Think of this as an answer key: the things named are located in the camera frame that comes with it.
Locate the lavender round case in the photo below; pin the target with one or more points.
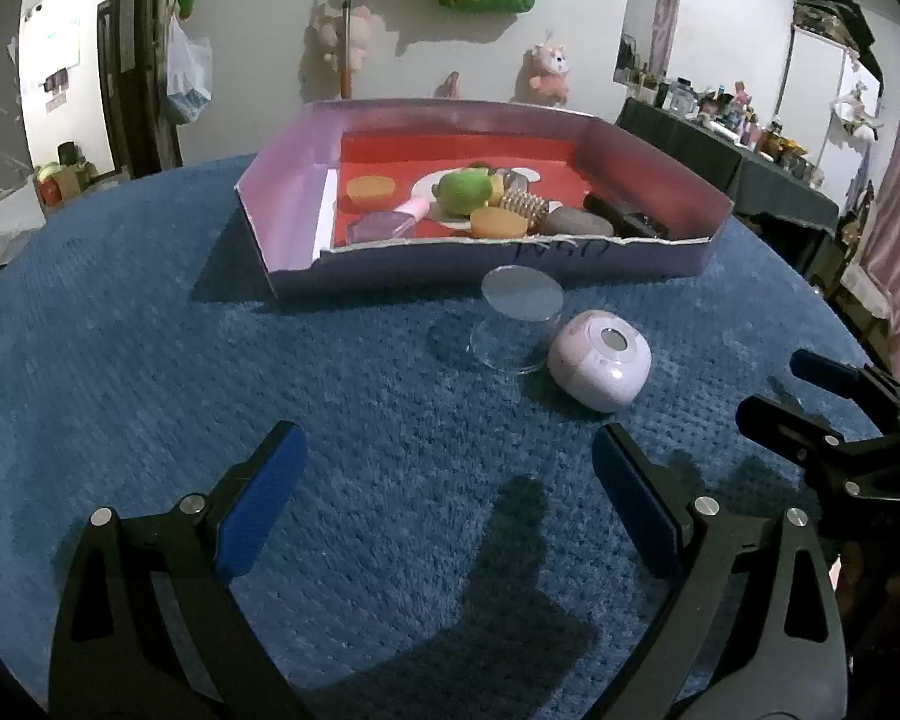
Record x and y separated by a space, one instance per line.
592 367

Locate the row of bottles and trinkets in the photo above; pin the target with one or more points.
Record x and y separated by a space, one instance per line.
720 109

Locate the grey stone-like toy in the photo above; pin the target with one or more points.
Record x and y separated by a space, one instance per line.
577 223

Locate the dark patterned bag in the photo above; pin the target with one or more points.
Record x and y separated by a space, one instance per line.
832 19

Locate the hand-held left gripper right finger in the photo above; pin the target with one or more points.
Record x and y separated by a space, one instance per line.
637 510

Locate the white metal rack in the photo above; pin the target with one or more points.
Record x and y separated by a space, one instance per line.
791 90

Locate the clear plastic bag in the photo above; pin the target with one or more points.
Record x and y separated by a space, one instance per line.
189 75

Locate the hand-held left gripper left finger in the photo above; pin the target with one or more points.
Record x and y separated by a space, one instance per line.
259 502

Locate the red paper liner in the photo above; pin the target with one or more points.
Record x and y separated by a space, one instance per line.
420 154

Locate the dark green covered table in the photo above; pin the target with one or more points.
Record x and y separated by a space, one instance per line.
690 142

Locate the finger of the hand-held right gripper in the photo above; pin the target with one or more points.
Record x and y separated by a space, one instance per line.
821 371
784 427

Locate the pink plush pig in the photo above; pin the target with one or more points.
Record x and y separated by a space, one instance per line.
364 37

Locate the blue textured tablecloth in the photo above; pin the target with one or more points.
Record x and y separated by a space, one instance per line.
195 360

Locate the black rectangular device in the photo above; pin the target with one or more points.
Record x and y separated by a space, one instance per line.
622 214

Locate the orange and white stick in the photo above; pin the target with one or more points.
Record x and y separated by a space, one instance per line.
347 37

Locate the clear plastic cup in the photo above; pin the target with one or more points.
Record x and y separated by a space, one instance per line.
521 292

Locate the purple cardboard box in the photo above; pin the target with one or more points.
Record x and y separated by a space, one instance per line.
607 259

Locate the dark wooden door frame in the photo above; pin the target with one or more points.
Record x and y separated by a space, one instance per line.
139 52

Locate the orange round toy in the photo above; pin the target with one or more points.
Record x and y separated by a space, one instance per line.
371 191

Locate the pink plush with white face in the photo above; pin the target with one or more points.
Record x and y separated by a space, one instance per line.
549 67

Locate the silver studded cylinder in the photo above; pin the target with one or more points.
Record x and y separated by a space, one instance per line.
523 204

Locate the green and tan toy figure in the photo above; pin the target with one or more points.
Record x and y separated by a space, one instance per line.
461 191

